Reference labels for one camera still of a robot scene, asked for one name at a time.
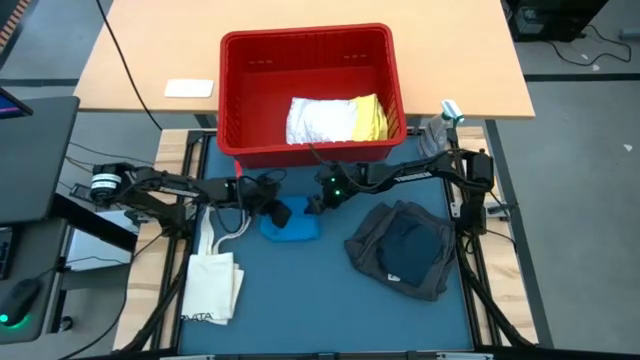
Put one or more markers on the yellow garment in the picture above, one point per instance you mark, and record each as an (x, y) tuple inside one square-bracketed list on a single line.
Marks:
[(372, 120)]

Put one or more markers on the clear spray bottle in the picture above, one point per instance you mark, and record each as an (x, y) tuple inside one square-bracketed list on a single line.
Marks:
[(432, 140)]

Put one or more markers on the dark grey garment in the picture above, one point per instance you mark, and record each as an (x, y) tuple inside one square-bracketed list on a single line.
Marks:
[(362, 245)]

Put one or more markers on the dark grey side desk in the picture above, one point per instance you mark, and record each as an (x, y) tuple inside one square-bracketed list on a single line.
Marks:
[(45, 310)]

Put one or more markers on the blue table mat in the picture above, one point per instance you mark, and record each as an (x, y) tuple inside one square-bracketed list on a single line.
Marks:
[(300, 300)]

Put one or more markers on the white canvas tote bag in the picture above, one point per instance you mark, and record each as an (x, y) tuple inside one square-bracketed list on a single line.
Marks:
[(212, 287)]

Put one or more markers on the white garment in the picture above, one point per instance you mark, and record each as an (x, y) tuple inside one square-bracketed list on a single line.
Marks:
[(320, 120)]

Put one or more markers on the light wooden desk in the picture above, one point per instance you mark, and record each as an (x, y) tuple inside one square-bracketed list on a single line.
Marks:
[(465, 60)]

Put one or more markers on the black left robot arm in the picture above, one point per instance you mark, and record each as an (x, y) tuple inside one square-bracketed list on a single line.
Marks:
[(160, 187)]

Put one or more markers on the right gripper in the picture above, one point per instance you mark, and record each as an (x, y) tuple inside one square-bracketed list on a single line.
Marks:
[(342, 185)]

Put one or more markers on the monitor with blue screen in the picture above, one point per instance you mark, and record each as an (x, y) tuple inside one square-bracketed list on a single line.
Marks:
[(10, 106)]

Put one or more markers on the red plastic laundry bin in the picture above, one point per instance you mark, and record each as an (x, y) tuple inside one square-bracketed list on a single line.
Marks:
[(260, 100)]

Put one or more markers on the black equipment case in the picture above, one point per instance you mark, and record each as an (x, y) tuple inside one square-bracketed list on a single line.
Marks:
[(550, 20)]

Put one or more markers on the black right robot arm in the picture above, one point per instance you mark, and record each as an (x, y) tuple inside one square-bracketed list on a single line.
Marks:
[(435, 172)]

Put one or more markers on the dark grey flat panel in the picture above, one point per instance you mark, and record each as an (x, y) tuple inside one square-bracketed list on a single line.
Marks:
[(35, 160)]

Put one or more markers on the bright blue garment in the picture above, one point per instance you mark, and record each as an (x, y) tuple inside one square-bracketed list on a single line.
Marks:
[(300, 227)]

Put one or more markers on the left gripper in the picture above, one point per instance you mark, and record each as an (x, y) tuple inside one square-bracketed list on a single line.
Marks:
[(257, 195)]

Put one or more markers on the white rectangular card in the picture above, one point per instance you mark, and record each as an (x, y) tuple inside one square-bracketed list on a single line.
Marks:
[(188, 88)]

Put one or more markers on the black aluminium table frame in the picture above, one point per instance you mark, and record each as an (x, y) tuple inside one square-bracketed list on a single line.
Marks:
[(200, 132)]

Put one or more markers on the navy blue garment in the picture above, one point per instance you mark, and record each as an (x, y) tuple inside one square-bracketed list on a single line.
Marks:
[(412, 250)]

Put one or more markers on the black computer mouse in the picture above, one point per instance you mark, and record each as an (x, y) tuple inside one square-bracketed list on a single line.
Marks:
[(19, 300)]

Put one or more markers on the black power adapter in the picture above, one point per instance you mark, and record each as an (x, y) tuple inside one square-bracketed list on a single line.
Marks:
[(80, 191)]

